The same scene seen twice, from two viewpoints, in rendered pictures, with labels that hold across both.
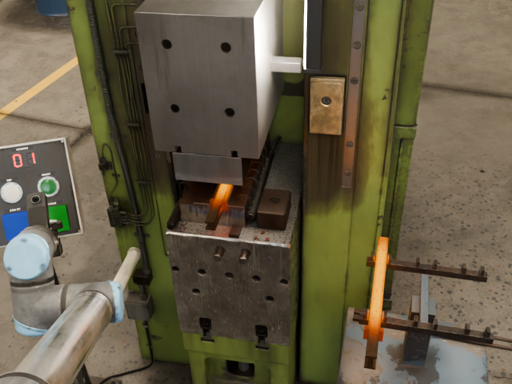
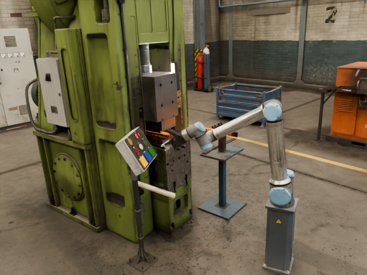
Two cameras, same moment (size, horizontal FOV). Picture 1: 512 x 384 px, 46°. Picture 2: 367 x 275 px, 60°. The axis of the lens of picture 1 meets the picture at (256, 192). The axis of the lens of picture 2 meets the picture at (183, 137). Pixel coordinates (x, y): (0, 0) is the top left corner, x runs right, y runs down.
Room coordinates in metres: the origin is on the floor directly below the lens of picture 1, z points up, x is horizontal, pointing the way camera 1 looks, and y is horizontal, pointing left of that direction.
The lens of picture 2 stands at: (0.08, 2.64, 1.93)
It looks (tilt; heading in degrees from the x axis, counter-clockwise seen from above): 19 degrees down; 295
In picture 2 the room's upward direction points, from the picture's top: 3 degrees counter-clockwise
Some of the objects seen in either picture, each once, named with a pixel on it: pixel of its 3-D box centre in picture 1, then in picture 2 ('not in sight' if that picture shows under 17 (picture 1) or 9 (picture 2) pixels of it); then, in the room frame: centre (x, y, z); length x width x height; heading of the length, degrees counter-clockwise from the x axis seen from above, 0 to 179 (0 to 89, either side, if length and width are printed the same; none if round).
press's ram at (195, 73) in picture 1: (234, 56); (153, 94); (1.60, 0.05, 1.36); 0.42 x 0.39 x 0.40; 167
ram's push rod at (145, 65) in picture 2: not in sight; (142, 51); (1.66, 0.08, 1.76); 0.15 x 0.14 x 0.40; 167
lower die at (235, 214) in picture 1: (228, 172); (153, 136); (1.61, 0.09, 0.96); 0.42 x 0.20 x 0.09; 167
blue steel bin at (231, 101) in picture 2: not in sight; (248, 102); (1.69, -4.10, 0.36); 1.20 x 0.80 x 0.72; 163
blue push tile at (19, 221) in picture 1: (18, 225); (147, 156); (1.33, 0.67, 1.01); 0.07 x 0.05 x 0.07; 102
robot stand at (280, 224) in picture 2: not in sight; (279, 234); (0.35, 0.29, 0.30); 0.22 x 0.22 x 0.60; 88
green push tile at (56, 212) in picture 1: (55, 219); (151, 151); (1.35, 0.57, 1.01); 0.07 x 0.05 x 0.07; 102
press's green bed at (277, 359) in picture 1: (252, 321); (160, 199); (1.61, 0.03, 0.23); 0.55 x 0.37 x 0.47; 167
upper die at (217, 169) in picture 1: (225, 130); (152, 120); (1.61, 0.09, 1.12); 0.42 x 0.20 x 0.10; 167
